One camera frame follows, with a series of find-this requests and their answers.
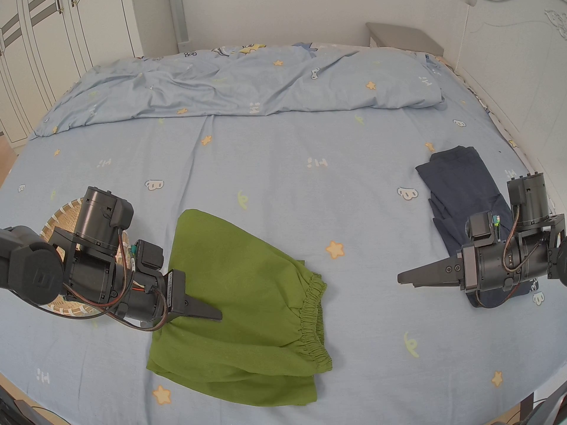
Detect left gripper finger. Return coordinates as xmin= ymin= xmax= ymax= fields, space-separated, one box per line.
xmin=183 ymin=293 xmax=223 ymax=323

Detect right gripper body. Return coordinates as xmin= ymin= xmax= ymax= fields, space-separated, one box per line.
xmin=461 ymin=239 xmax=517 ymax=293

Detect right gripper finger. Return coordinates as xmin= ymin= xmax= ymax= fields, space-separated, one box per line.
xmin=411 ymin=280 xmax=463 ymax=290
xmin=397 ymin=257 xmax=463 ymax=284

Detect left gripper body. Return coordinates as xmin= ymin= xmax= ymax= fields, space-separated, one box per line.
xmin=116 ymin=269 xmax=188 ymax=328

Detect green shorts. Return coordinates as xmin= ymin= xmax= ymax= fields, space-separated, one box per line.
xmin=146 ymin=209 xmax=334 ymax=407

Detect round woven basket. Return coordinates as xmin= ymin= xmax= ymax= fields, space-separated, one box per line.
xmin=39 ymin=197 xmax=133 ymax=322

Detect bed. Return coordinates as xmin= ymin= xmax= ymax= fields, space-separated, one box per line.
xmin=0 ymin=0 xmax=567 ymax=425

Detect dark blue T-shirt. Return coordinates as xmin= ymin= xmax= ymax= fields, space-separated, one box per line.
xmin=416 ymin=146 xmax=545 ymax=309

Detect pale blue quilt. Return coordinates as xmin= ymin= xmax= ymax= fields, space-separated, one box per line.
xmin=30 ymin=42 xmax=447 ymax=138

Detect grey bedside table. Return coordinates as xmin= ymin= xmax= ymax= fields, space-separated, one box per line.
xmin=365 ymin=22 xmax=445 ymax=56

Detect white wardrobe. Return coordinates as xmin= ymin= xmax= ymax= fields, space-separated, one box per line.
xmin=0 ymin=0 xmax=144 ymax=147

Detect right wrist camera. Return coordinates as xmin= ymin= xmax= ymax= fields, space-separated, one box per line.
xmin=464 ymin=211 xmax=501 ymax=242

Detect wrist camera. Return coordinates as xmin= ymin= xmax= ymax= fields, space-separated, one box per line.
xmin=464 ymin=211 xmax=501 ymax=242
xmin=133 ymin=238 xmax=164 ymax=275

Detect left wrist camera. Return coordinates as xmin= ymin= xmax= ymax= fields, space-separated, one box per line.
xmin=133 ymin=238 xmax=164 ymax=275

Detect pale grey wall duct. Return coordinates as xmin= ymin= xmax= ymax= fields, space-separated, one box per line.
xmin=166 ymin=0 xmax=192 ymax=47

